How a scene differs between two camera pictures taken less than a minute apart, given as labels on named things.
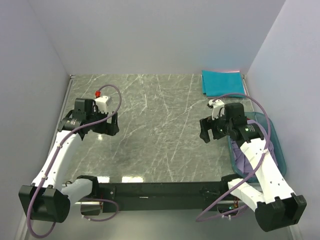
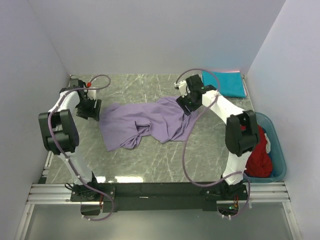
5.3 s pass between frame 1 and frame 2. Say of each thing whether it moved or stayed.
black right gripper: moved
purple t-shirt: moved
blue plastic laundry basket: stayed
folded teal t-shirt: stayed
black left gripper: moved
